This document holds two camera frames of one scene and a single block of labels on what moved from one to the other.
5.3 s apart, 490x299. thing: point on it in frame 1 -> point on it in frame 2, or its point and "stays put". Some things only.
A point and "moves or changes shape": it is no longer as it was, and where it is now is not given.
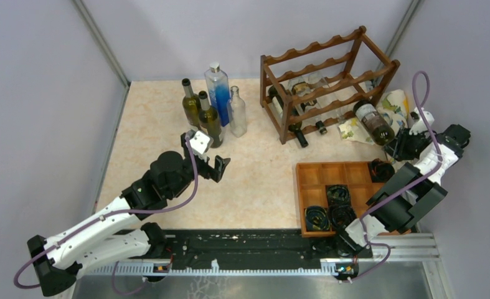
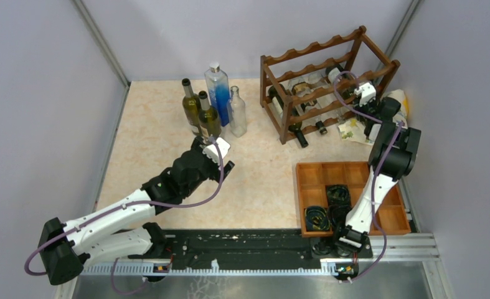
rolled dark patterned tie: [317, 218] stays put
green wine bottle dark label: [209, 120] stays put
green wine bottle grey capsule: [379, 128] moves or changes shape
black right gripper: [396, 148] -> [358, 108]
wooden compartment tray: [312, 180] stays put
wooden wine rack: [300, 88] stays put
